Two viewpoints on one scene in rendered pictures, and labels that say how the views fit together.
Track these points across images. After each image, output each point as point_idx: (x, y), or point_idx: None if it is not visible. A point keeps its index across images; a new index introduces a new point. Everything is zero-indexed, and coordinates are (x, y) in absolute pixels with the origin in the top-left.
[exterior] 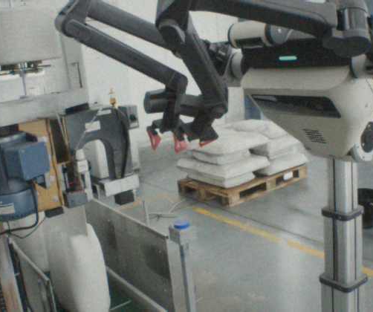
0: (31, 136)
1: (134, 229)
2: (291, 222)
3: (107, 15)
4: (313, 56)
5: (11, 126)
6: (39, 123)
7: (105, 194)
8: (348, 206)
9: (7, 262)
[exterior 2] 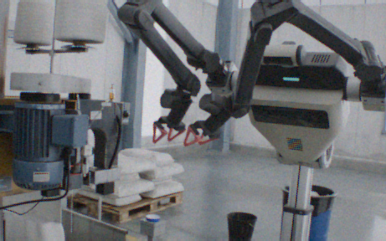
0: (66, 110)
1: (84, 225)
2: (179, 238)
3: (163, 15)
4: (315, 79)
5: (59, 95)
6: (56, 102)
7: (95, 182)
8: (306, 204)
9: None
